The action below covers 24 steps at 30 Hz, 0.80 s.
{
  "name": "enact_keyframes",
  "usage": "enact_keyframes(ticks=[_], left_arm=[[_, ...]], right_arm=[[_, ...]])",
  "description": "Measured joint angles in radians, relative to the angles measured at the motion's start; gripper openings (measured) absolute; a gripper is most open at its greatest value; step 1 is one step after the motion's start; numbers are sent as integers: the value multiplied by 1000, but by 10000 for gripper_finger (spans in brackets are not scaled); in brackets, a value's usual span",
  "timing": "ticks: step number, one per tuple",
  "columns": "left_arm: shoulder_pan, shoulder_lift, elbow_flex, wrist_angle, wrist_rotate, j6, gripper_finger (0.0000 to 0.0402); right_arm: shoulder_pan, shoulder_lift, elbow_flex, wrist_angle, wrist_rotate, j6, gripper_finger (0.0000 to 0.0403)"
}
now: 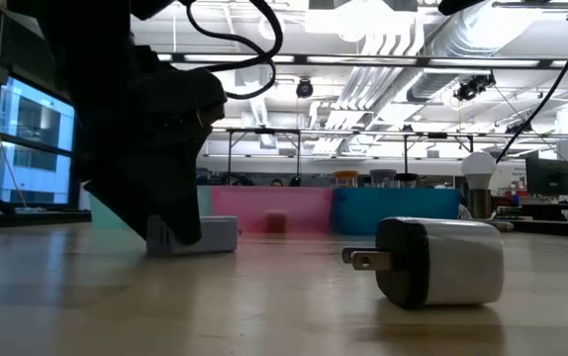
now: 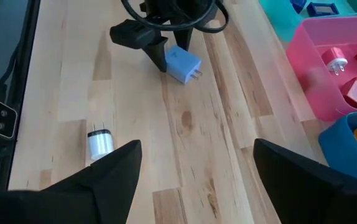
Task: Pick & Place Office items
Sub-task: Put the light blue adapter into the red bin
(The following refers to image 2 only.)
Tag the silver black wall charger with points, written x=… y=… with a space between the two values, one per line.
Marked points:
x=100 y=144

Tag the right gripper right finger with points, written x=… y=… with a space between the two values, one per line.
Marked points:
x=315 y=199

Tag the indigo digital timer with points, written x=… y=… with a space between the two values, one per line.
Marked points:
x=298 y=4

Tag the blue plastic bin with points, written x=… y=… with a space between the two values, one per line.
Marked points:
x=337 y=149

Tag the green translucent bin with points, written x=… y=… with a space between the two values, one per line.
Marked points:
x=278 y=21

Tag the pink translucent bin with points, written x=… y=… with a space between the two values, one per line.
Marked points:
x=306 y=77

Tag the dark blue digital timer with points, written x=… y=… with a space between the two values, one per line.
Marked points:
x=321 y=9

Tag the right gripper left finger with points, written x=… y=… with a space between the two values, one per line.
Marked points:
x=72 y=202

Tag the light blue cube charger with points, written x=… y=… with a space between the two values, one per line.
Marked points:
x=181 y=63

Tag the black aluminium table frame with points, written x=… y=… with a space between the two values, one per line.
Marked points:
x=23 y=93

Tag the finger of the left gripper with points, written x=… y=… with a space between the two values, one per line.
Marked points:
x=183 y=37
x=135 y=34

